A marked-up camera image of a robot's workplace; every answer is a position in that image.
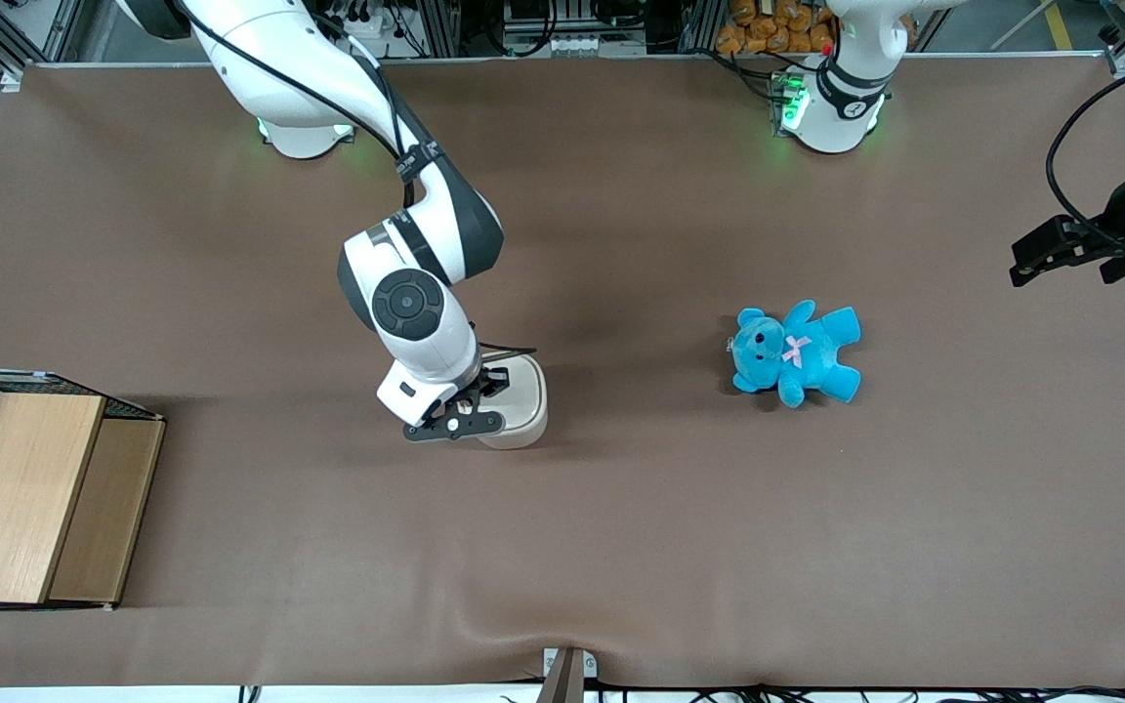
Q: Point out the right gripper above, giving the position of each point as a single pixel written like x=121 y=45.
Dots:
x=492 y=382

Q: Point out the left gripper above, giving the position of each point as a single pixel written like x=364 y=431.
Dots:
x=1116 y=227

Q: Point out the white square trash can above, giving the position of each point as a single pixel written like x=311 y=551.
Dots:
x=526 y=405

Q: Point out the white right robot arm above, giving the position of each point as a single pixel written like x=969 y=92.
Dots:
x=426 y=303

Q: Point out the blue teddy bear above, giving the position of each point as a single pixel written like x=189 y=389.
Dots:
x=797 y=353

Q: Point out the brown table mat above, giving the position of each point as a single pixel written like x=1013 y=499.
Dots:
x=719 y=537

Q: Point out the orange plush toys pile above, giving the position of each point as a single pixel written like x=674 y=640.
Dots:
x=772 y=27

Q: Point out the white power strip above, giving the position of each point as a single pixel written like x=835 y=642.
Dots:
x=572 y=45

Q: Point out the dark wooden shelf board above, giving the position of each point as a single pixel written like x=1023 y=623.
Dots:
x=104 y=508

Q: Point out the light wooden shelf board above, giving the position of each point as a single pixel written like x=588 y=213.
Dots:
x=16 y=498

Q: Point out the grey metal table bracket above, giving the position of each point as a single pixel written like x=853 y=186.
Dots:
x=568 y=674

